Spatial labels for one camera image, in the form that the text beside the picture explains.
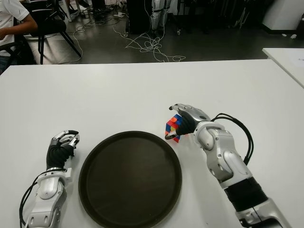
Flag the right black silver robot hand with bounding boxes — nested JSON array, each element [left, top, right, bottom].
[[164, 103, 212, 141]]

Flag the white side table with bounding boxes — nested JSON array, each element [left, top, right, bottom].
[[262, 47, 304, 88]]

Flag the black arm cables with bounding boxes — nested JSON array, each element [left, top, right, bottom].
[[19, 177, 42, 226], [212, 113, 254, 166]]

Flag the dark brown round plate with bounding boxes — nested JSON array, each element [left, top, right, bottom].
[[78, 131, 183, 228]]

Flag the white cabinet with black base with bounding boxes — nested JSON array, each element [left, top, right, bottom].
[[262, 0, 304, 31]]

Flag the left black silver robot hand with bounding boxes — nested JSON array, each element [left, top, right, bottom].
[[46, 130, 81, 171]]

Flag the black wheeled cabinet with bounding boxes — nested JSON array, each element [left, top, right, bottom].
[[127, 0, 152, 35]]

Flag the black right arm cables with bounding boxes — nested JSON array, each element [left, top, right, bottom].
[[212, 113, 254, 166]]

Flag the multicoloured Rubik's cube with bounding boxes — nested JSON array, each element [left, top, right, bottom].
[[165, 114, 188, 143]]

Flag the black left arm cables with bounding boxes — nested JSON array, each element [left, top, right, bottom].
[[19, 177, 42, 226]]

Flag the seated person in white shirt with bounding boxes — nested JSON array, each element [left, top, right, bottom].
[[0, 0, 38, 73]]

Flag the tangled white floor cable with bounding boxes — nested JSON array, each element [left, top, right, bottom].
[[113, 23, 186, 63]]

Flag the black armrest office chair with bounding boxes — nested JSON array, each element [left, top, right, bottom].
[[0, 35, 36, 65]]

